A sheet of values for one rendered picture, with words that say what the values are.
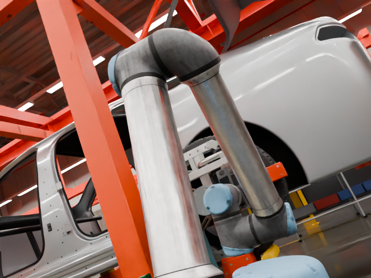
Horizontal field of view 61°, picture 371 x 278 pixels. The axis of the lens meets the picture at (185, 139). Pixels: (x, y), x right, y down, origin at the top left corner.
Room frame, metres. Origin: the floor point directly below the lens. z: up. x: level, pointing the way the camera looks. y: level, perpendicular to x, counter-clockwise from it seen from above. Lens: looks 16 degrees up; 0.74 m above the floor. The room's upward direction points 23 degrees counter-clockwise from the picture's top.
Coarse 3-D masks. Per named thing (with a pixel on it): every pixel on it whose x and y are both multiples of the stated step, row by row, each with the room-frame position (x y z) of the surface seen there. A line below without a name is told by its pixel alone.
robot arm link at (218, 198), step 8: (216, 184) 0.97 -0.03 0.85; (224, 184) 0.99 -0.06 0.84; (208, 192) 0.97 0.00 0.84; (216, 192) 0.96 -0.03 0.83; (224, 192) 0.96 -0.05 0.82; (232, 192) 0.99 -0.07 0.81; (208, 200) 0.97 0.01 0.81; (216, 200) 0.96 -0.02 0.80; (224, 200) 0.96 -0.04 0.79; (232, 200) 0.98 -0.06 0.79; (208, 208) 0.97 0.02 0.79; (216, 208) 0.96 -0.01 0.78; (224, 208) 0.96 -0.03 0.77; (232, 208) 0.98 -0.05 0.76; (216, 216) 0.98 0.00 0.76
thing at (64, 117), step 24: (168, 0) 3.04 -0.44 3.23; (288, 0) 3.61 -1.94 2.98; (192, 24) 3.66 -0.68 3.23; (216, 24) 3.83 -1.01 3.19; (240, 24) 3.70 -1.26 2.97; (0, 120) 4.02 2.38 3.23; (24, 120) 4.29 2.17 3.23; (48, 120) 4.77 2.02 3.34; (72, 120) 4.61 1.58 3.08; (24, 144) 4.92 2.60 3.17; (0, 168) 5.03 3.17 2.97
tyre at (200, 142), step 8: (208, 136) 1.60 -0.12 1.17; (192, 144) 1.63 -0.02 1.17; (200, 144) 1.61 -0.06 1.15; (184, 152) 1.64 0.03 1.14; (264, 152) 1.57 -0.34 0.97; (264, 160) 1.53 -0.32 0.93; (272, 160) 1.57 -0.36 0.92; (280, 184) 1.53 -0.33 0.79; (280, 192) 1.53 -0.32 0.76; (288, 192) 1.70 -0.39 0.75; (288, 200) 1.67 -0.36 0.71; (256, 248) 1.60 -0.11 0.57; (264, 248) 1.59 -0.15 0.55; (256, 256) 1.61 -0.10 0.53
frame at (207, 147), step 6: (204, 144) 1.52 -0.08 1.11; (210, 144) 1.51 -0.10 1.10; (216, 144) 1.50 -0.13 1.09; (192, 150) 1.54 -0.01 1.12; (198, 150) 1.57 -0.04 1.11; (204, 150) 1.52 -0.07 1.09; (210, 150) 1.56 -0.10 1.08; (186, 156) 1.55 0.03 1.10; (192, 156) 1.54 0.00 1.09; (186, 162) 1.60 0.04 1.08; (258, 246) 1.51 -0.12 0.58; (216, 252) 1.57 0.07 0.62; (222, 252) 1.56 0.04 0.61; (216, 258) 1.56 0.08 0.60; (222, 258) 1.56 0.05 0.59
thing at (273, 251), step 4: (272, 244) 1.73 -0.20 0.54; (268, 248) 1.64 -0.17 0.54; (272, 248) 1.63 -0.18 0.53; (276, 248) 1.68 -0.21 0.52; (268, 252) 1.54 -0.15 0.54; (272, 252) 1.56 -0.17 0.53; (276, 252) 1.62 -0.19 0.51; (264, 256) 1.51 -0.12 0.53; (268, 256) 1.51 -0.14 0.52; (272, 256) 1.51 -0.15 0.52; (276, 256) 1.58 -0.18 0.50
